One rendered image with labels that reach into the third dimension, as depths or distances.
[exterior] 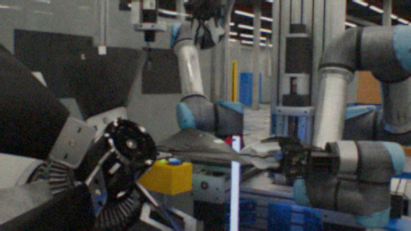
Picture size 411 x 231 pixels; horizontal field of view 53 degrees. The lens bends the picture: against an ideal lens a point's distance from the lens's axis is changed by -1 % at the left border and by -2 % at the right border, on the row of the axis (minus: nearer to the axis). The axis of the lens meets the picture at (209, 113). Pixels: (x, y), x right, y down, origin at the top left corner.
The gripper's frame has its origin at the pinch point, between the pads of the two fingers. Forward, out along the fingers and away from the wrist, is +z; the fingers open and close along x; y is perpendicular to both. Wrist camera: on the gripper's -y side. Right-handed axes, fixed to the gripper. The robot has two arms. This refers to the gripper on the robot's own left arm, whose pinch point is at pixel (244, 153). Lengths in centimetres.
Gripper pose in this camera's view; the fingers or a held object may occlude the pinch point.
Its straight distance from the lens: 96.8
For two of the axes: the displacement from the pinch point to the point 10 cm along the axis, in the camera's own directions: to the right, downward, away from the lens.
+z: -10.0, -0.2, 0.1
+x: -0.2, 9.8, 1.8
